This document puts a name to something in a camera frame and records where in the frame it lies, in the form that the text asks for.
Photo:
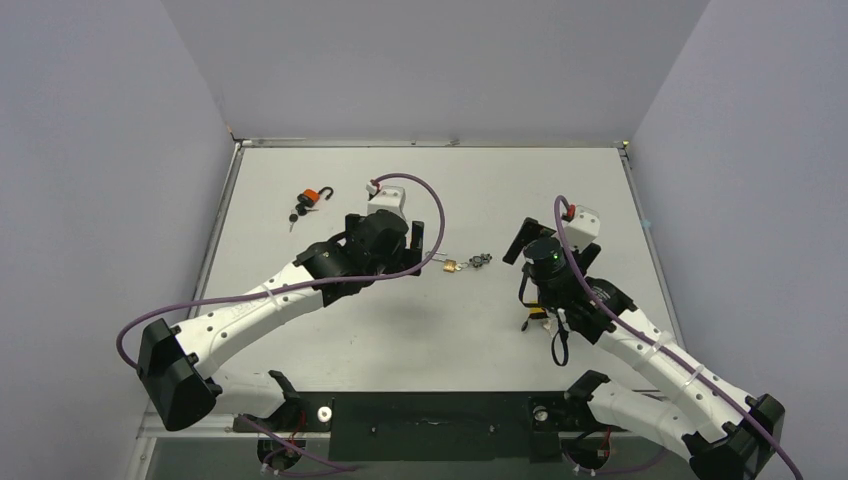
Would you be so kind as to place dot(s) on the orange padlock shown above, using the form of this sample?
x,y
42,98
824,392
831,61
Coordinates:
x,y
307,200

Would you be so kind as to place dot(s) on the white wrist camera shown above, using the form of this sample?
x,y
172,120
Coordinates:
x,y
582,227
388,198

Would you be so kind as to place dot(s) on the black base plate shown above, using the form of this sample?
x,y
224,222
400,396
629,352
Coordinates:
x,y
432,426

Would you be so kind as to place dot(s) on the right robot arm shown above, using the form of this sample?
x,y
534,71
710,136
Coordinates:
x,y
722,431

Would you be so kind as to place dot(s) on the small padlock key charm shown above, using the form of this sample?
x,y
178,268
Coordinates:
x,y
476,261

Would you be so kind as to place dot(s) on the black-headed keys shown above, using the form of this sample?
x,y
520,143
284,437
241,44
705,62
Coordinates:
x,y
296,214

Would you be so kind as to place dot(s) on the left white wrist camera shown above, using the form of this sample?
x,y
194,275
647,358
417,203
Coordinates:
x,y
388,198

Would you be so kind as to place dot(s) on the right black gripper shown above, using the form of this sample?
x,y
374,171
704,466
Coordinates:
x,y
525,237

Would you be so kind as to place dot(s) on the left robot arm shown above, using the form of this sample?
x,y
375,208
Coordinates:
x,y
182,366

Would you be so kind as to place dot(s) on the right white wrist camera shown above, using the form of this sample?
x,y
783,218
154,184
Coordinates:
x,y
582,227

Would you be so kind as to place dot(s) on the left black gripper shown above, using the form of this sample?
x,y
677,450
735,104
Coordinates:
x,y
404,257

